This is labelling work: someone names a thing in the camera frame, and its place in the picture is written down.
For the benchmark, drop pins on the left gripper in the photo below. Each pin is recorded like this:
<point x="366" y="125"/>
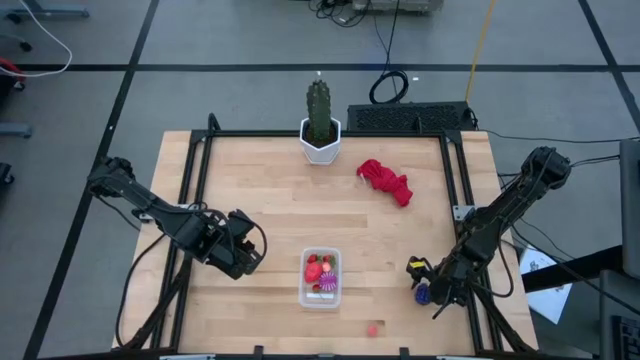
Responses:
<point x="225" y="242"/>

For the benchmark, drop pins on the purple grape cluster toy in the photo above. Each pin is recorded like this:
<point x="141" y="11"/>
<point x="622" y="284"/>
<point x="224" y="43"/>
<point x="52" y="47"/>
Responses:
<point x="422" y="296"/>

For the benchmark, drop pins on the white hexagonal plant pot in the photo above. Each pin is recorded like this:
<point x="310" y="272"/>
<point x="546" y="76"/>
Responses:
<point x="320" y="156"/>

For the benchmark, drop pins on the grey equipment box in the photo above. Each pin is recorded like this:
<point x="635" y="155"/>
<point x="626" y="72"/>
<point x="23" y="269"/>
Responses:
<point x="400" y="5"/>

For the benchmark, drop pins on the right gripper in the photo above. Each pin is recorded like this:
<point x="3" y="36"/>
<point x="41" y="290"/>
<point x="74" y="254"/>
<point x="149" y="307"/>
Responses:
<point x="450" y="282"/>

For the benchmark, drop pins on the black caster wheel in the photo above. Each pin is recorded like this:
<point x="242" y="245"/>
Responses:
<point x="25" y="46"/>

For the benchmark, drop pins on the red cart part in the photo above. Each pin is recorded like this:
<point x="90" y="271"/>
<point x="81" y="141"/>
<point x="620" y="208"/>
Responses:
<point x="10" y="70"/>

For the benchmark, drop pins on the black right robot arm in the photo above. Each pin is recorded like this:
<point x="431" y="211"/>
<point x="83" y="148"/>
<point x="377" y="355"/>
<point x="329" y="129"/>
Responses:
<point x="505" y="210"/>

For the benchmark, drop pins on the clear plastic tupperware container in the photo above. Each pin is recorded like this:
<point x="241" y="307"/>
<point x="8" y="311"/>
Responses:
<point x="320" y="300"/>

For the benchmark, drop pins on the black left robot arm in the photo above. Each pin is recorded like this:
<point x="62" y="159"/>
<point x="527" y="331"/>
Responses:
<point x="150" y="205"/>

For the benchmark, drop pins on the green cactus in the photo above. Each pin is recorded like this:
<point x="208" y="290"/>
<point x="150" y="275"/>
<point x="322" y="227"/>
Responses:
<point x="319" y="110"/>

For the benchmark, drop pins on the small strawberry toy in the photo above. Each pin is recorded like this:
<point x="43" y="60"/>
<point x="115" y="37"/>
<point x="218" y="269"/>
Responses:
<point x="331" y="259"/>

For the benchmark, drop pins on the black aluminium frame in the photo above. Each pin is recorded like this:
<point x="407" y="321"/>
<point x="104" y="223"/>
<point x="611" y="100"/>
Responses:
<point x="250" y="133"/>

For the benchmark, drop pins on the white paper sheet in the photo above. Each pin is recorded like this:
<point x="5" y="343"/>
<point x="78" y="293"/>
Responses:
<point x="547" y="295"/>

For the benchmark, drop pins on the black bar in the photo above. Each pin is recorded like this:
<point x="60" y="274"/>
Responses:
<point x="575" y="270"/>

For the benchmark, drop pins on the red cloth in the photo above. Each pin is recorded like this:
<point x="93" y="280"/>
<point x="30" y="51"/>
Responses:
<point x="385" y="180"/>

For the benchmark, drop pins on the large red fruit toy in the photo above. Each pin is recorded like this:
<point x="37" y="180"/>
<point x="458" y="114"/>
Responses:
<point x="312" y="272"/>

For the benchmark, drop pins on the grey table foot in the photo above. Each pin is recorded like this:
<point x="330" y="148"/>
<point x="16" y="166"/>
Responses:
<point x="55" y="12"/>
<point x="15" y="131"/>

